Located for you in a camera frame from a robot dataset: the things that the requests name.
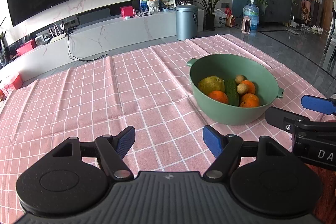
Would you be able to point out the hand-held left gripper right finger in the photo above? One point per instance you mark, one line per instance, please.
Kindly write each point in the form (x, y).
(212, 141)

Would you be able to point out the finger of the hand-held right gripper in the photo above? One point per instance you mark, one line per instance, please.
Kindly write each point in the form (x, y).
(313, 103)
(279, 117)

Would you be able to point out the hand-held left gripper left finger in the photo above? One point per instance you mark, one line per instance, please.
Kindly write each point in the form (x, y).
(124, 141)

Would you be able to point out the green colander bowl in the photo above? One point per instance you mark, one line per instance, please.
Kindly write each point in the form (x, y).
(228, 115)

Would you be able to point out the orange mandarin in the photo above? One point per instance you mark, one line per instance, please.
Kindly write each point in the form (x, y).
(251, 100)
(218, 96)
(249, 87)

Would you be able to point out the small brown longan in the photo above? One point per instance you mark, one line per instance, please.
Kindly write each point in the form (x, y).
(239, 79)
(241, 88)

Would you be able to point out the yellow-green pear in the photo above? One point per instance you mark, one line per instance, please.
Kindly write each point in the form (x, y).
(210, 85)

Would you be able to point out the person's red clothing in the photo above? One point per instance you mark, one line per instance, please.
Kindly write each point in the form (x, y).
(321, 192)

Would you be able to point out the green cucumber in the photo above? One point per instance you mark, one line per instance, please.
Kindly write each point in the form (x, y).
(232, 92)

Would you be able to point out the pink checked tablecloth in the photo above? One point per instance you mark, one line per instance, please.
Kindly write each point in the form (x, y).
(78, 108)

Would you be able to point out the small white heater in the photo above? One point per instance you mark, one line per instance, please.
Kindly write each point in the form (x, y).
(246, 25)

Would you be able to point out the blue water jug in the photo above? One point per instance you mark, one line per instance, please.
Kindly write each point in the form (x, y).
(251, 15)

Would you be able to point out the dark sideboard cabinet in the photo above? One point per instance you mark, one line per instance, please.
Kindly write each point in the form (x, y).
(279, 2)

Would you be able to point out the red orange bag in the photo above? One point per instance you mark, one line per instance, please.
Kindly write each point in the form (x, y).
(230, 21)

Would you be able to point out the white marble television cabinet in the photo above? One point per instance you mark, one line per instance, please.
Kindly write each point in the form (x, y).
(118, 32)

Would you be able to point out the white plastic bag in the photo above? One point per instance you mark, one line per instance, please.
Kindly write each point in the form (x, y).
(220, 19)

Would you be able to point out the grey pedal trash can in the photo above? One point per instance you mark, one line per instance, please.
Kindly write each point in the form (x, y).
(186, 23)

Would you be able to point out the white router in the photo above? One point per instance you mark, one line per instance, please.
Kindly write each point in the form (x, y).
(57, 36)

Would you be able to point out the red gift box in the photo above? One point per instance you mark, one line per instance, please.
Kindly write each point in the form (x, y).
(15, 81)

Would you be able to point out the tall potted plant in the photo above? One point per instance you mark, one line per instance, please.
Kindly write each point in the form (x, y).
(209, 8)

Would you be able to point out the small white device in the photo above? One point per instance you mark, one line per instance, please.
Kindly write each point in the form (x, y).
(40, 40)

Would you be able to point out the white flower basket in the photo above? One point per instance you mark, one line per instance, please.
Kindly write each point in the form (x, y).
(153, 6)

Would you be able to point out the green picture card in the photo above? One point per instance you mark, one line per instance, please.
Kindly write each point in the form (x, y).
(143, 1)

